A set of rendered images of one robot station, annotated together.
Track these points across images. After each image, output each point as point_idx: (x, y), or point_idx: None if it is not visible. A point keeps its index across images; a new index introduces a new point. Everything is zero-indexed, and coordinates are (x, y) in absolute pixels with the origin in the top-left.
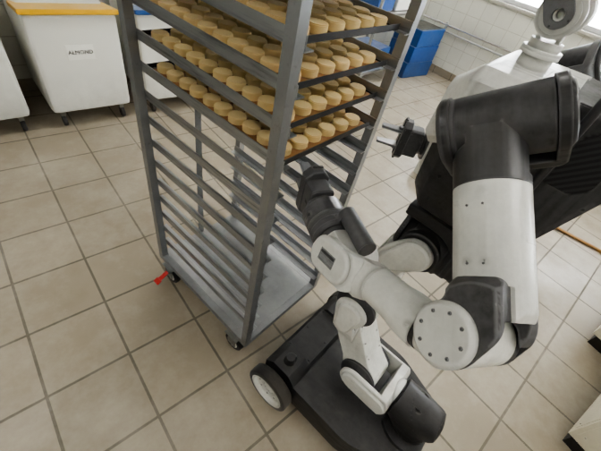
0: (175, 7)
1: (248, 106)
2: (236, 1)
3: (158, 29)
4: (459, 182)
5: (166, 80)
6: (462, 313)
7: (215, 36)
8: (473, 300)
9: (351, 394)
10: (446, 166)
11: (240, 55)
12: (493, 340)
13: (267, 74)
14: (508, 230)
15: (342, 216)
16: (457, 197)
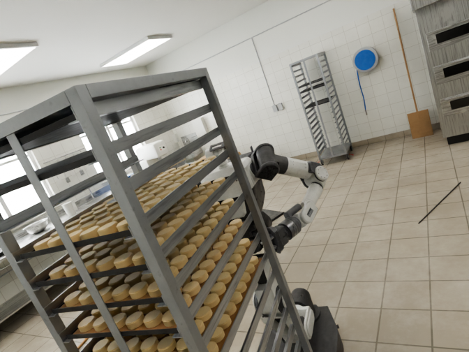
0: (190, 288)
1: (252, 250)
2: (228, 210)
3: (180, 346)
4: (287, 165)
5: (228, 336)
6: (317, 167)
7: (220, 253)
8: (313, 165)
9: (312, 340)
10: (277, 173)
11: (239, 231)
12: (319, 163)
13: (247, 221)
14: (297, 159)
15: (290, 214)
16: (290, 167)
